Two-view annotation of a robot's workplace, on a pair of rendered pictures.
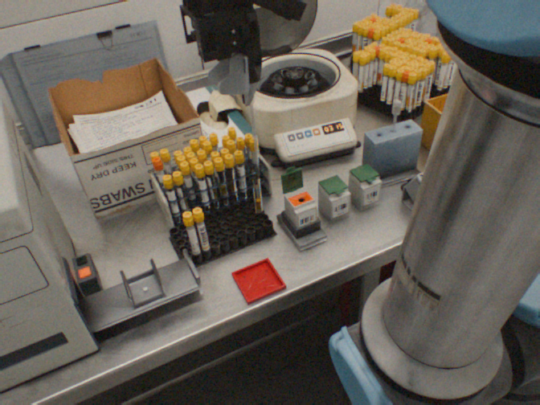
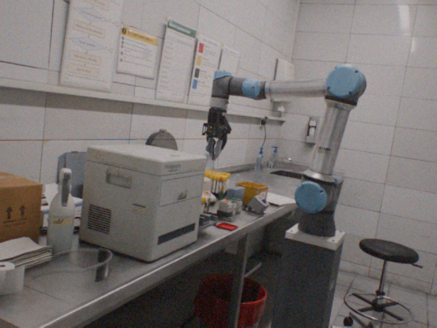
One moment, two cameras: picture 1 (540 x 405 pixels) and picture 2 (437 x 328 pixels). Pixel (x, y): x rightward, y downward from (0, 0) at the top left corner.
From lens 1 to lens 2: 1.36 m
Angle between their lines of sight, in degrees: 52
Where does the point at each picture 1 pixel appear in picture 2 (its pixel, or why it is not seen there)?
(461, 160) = (333, 118)
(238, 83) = (217, 149)
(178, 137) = not seen: hidden behind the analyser
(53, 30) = (83, 146)
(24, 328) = (191, 214)
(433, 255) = (328, 139)
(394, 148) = (238, 193)
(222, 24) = (222, 127)
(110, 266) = not seen: hidden behind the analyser
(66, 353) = (192, 236)
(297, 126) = not seen: hidden behind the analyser
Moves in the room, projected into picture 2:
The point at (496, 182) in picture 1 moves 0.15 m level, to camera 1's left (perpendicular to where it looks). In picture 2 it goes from (339, 120) to (313, 116)
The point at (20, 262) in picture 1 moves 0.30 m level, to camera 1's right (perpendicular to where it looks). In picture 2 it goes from (200, 181) to (261, 179)
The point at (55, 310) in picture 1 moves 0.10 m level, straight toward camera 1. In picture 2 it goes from (198, 209) to (226, 215)
